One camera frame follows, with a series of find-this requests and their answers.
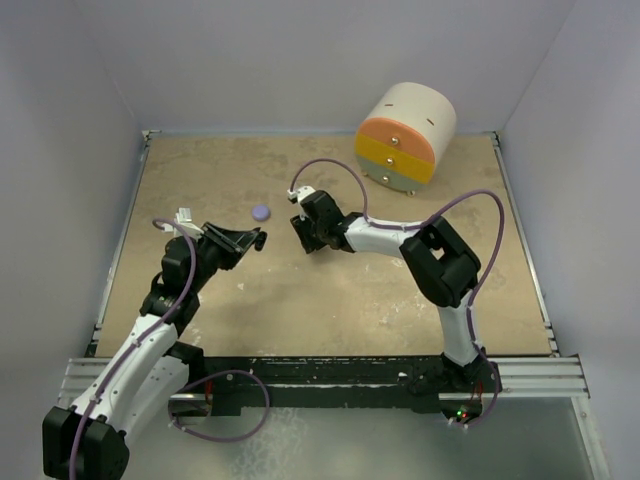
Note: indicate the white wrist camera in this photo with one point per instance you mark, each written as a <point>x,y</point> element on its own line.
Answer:
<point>183,222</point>
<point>296,195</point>

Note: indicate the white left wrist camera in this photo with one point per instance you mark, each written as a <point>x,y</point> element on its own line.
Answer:
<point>183,222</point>

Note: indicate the purple earbud charging case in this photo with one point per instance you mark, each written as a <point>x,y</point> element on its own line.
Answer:
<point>261,213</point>

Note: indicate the round three-drawer storage box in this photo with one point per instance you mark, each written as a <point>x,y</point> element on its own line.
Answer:
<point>401,141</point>

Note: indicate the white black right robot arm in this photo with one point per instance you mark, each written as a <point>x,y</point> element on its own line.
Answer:
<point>443,266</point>

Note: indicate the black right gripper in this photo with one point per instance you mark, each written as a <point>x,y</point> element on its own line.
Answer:
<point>300,225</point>

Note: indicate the aluminium frame rail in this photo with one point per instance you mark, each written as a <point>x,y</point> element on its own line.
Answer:
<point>522,377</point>

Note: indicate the black earbud charging case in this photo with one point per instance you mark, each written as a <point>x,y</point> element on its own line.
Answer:
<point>260,240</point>

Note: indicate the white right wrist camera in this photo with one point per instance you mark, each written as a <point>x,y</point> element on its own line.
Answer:
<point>296,195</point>

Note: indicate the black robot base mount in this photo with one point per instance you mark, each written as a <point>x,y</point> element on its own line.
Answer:
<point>419,383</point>

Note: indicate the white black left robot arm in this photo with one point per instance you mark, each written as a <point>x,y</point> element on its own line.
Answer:
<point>92,438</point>

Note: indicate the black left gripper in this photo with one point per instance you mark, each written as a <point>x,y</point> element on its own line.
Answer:
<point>227,242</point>

